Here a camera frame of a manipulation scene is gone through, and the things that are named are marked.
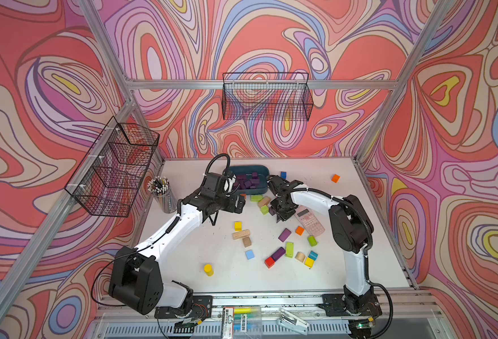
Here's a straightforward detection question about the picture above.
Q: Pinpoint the purple long brick front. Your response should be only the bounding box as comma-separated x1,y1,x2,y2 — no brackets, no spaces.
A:
271,247,286,261

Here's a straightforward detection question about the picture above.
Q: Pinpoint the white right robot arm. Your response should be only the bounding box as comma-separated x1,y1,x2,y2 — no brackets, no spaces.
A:
267,175,374,314

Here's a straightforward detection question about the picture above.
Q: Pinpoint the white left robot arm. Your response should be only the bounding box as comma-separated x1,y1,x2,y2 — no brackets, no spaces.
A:
108,170,245,315

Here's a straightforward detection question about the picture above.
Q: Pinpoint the teal plastic storage bin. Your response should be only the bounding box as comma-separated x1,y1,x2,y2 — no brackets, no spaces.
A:
229,165,270,196

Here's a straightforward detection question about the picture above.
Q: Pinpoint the natural wood block rear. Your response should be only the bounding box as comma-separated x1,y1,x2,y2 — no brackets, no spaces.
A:
257,196,271,208

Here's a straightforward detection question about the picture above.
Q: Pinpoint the orange small block centre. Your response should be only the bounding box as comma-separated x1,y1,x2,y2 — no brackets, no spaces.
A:
295,226,305,236

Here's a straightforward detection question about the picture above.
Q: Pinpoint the pink calculator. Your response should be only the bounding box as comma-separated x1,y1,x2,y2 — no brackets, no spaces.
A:
295,206,325,237

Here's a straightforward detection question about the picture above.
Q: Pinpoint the yellow cube left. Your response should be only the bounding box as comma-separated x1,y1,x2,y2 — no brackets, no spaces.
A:
234,222,243,232

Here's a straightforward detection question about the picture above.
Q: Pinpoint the light green rectangular block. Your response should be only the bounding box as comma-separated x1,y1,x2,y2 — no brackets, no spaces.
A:
285,242,294,258

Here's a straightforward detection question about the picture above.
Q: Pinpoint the green cylinder near calculator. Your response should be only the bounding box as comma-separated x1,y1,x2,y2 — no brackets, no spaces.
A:
308,235,318,247

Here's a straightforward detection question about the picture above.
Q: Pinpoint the natural wood long block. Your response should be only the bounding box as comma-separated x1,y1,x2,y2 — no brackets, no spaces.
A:
232,230,250,240

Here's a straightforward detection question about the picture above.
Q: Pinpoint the natural wood small block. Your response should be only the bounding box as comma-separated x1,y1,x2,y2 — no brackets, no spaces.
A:
242,237,252,248

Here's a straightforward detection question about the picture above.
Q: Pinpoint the natural wood cylinder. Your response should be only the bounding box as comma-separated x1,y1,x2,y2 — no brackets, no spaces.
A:
295,251,305,263

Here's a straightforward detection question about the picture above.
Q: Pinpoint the pen holder cup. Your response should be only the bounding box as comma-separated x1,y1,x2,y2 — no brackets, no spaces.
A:
147,176,178,213

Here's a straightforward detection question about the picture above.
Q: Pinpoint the teal small cube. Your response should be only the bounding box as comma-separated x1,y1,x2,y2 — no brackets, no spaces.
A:
309,251,318,261

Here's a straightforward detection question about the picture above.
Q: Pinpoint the red wooden cube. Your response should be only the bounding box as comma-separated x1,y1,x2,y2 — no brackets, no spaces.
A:
264,257,276,268

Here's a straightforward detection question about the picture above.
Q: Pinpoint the light blue wooden cube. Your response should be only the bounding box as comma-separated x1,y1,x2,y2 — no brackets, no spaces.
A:
245,250,255,260

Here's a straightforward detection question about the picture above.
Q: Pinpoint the yellow small cube front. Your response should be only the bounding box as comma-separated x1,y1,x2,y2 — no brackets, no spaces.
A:
304,257,315,268

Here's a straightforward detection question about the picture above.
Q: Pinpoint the yellow wooden cylinder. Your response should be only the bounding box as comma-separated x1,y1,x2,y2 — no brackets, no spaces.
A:
204,264,214,277

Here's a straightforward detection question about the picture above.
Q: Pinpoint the clear plastic stapler front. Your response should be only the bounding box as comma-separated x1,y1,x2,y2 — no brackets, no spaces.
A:
277,308,310,336

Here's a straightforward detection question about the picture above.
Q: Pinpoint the marker box front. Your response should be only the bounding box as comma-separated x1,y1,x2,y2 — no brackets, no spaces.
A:
221,306,263,339

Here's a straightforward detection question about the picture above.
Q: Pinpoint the black wire basket left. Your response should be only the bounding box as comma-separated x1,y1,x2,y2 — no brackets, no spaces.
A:
65,117,160,218

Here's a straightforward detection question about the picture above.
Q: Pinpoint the black wire basket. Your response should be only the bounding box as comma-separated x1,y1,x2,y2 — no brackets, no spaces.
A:
221,71,314,121
65,117,160,218

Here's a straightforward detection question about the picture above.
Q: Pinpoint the black wire basket back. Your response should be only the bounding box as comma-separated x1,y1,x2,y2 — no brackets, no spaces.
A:
221,71,314,121

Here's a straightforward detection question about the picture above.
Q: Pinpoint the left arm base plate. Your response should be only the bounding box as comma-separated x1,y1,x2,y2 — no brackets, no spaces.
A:
154,295,213,321

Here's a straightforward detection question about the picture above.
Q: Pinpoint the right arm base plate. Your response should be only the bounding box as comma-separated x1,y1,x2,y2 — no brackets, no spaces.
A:
317,290,382,318

